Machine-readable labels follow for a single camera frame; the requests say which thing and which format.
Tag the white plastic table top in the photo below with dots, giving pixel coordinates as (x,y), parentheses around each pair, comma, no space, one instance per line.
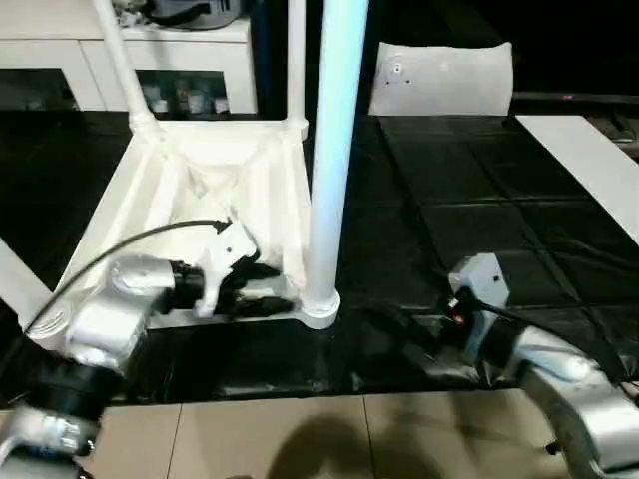
(200,190)

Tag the white plastic table leg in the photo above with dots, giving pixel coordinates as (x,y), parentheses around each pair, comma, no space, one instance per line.
(20,279)
(125,65)
(334,150)
(297,65)

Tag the black work mat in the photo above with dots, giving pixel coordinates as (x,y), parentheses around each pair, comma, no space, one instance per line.
(479,220)

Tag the red bottle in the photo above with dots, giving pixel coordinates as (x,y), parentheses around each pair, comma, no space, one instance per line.
(160,100)

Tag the white side table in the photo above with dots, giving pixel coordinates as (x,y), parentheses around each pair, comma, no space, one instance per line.
(589,160)

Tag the white plastic bag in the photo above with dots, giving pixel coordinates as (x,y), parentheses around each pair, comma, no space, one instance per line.
(444,80)

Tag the black bar with red mark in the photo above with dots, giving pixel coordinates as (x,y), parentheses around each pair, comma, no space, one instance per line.
(574,98)

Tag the white cabinet with glass doors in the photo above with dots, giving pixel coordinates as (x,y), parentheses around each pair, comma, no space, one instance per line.
(110,50)

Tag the black rice cooker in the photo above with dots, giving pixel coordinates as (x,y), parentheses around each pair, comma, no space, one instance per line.
(195,12)

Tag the dark tangled clutter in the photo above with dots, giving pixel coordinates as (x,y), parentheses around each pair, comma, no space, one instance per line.
(130,14)

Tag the black cabinet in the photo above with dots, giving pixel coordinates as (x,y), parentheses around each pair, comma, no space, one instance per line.
(419,25)

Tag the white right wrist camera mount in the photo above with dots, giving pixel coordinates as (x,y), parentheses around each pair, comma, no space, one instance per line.
(477,279)

